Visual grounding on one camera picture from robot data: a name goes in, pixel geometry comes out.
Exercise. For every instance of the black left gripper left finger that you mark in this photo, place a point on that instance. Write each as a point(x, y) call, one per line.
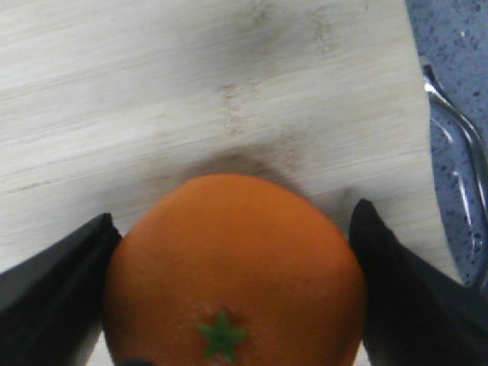
point(51, 303)

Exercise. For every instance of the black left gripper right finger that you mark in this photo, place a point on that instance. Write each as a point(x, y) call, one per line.
point(416, 314)

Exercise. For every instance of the orange fruit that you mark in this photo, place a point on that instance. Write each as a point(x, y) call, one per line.
point(234, 270)

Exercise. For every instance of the wooden cutting board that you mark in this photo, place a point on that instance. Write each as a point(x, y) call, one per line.
point(108, 105)

